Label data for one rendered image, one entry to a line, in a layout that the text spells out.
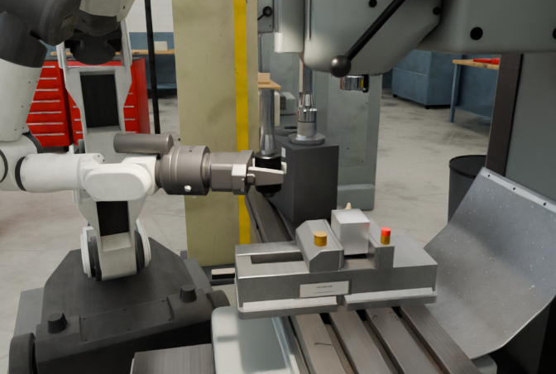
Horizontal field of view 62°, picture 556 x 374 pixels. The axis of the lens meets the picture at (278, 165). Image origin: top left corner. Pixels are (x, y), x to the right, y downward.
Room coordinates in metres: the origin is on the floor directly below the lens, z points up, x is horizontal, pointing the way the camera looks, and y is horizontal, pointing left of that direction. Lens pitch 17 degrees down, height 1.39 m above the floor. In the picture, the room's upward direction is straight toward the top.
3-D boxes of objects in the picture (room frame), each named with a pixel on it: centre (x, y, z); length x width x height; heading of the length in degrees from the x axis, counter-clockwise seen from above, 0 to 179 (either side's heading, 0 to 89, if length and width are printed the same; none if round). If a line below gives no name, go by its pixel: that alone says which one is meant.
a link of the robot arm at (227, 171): (0.79, 0.11, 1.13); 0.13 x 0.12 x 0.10; 175
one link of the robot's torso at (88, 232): (1.38, 0.53, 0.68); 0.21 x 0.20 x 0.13; 23
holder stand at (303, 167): (1.16, -0.05, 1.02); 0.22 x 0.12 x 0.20; 21
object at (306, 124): (1.11, -0.07, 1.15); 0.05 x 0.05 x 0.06
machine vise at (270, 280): (0.76, -0.10, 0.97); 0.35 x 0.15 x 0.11; 98
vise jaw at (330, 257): (0.75, -0.07, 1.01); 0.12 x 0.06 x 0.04; 8
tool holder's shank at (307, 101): (1.11, -0.07, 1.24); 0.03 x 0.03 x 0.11
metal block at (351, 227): (0.76, -0.13, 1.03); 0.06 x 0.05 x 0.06; 8
